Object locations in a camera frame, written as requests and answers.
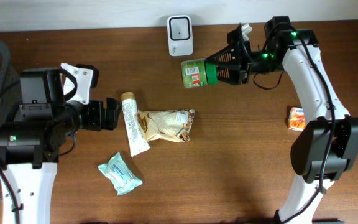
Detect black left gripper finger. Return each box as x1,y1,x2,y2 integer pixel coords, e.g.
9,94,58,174
105,98,122,114
105,112,119,130

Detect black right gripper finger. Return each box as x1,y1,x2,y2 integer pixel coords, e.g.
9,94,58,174
216,64,240,85
206,44,237,64

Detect green lid jar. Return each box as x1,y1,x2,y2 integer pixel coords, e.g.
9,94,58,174
181,58,218,88

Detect white cream tube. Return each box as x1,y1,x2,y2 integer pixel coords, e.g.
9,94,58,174
121,92,150,157

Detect teal tissue pack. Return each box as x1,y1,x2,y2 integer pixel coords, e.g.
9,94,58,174
98,152,143,195

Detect beige snack bag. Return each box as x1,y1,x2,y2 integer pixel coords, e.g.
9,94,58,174
137,109,195,142

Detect orange tissue pack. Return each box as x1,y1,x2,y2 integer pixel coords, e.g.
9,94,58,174
288,107,306,132

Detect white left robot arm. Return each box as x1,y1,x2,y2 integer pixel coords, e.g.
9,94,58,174
0,65,122,223

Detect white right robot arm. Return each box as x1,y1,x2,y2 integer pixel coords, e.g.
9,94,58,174
206,16,358,223

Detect white barcode scanner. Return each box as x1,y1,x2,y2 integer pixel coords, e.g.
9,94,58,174
167,15,194,57

